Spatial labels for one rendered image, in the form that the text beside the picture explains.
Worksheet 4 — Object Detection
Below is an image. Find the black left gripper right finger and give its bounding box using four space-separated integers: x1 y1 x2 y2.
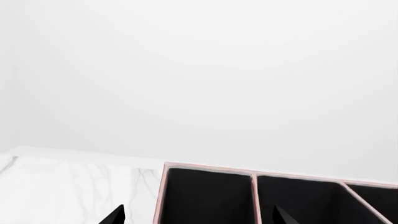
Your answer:
272 203 301 224

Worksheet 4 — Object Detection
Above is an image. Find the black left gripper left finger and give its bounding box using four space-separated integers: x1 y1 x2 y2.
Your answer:
98 203 126 224

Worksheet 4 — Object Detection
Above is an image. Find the pink caddy with black compartments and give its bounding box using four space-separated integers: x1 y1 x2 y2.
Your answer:
152 161 398 224

